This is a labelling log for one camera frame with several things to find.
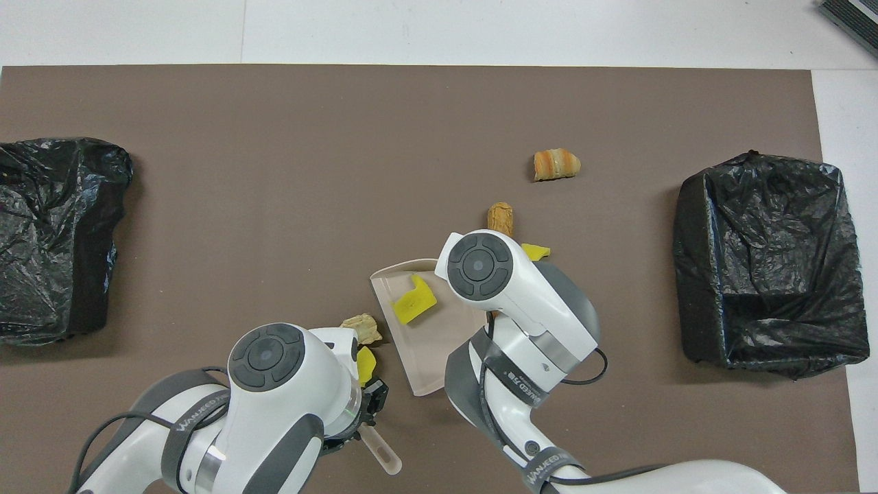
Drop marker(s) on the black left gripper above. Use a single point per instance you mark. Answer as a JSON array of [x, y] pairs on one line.
[[374, 401]]

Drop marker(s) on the yellow sponge with green edge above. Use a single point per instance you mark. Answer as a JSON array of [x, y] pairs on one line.
[[365, 363]]

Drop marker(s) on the beige brush with black bristles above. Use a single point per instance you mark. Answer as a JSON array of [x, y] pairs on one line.
[[384, 456]]

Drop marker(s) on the pale bread chunk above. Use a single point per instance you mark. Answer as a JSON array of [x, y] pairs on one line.
[[363, 328]]

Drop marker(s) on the beige plastic dustpan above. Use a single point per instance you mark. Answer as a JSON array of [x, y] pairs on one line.
[[439, 343]]

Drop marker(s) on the notched yellow sponge piece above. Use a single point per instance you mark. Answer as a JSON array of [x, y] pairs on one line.
[[413, 302]]

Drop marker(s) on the yellow sponge wedge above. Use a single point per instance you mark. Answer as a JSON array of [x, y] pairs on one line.
[[537, 250]]

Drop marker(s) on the brown bread roll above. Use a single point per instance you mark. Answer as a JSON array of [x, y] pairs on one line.
[[501, 218]]

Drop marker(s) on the orange striped croissant piece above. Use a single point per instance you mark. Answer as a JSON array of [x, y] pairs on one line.
[[555, 165]]

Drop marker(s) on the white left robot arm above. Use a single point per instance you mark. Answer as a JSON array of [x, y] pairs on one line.
[[274, 412]]

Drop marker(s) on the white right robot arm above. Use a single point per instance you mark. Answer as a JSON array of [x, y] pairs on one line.
[[521, 302]]

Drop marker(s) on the black bag lined bin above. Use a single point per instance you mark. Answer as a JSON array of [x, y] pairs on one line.
[[768, 274], [48, 240]]

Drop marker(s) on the brown table mat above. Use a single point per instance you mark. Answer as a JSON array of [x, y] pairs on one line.
[[411, 123]]

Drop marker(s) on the dark ribbed panel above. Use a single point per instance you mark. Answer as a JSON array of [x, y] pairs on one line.
[[857, 20]]

